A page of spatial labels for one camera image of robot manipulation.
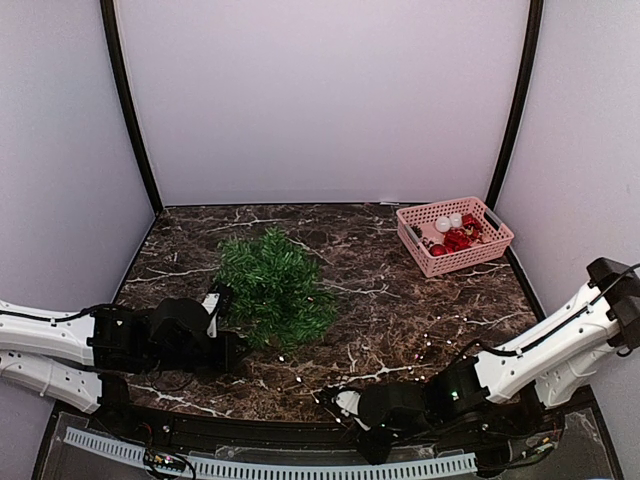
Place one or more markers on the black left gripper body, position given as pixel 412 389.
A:
pixel 219 361

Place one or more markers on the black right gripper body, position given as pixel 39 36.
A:
pixel 377 454

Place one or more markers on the small green christmas tree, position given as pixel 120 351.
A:
pixel 278 300

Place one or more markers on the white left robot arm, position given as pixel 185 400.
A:
pixel 80 358

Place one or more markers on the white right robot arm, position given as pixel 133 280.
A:
pixel 509 390

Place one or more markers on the red ornaments in basket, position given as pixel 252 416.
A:
pixel 466 237

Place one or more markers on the pink plastic basket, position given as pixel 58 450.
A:
pixel 416 229

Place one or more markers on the white ball ornament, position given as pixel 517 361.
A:
pixel 446 223

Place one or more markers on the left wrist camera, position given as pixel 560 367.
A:
pixel 217 303

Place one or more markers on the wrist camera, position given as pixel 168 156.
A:
pixel 217 303
pixel 345 404

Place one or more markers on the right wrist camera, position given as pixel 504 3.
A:
pixel 345 404

